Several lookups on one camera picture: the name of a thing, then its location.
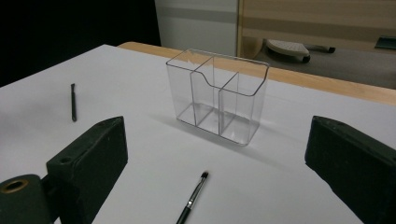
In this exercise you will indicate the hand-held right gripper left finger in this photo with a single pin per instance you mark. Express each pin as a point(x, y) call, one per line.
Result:
point(93, 155)

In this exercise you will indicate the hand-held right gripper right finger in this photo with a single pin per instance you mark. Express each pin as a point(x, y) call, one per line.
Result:
point(358, 168)

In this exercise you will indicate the short black makeup stick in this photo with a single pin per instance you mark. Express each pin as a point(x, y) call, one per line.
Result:
point(73, 105)

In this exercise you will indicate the black pen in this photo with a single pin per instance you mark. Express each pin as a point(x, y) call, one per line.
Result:
point(193, 199)

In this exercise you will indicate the clear acrylic organizer box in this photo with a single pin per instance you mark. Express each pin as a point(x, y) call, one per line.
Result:
point(199, 93)

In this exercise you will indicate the white table sheet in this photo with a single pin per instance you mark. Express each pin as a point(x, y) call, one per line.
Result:
point(140, 81)

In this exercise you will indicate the light wooden desk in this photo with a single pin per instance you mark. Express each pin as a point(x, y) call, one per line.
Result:
point(311, 18)

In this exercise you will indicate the white cabinet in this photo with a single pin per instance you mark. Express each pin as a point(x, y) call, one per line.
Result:
point(196, 28)

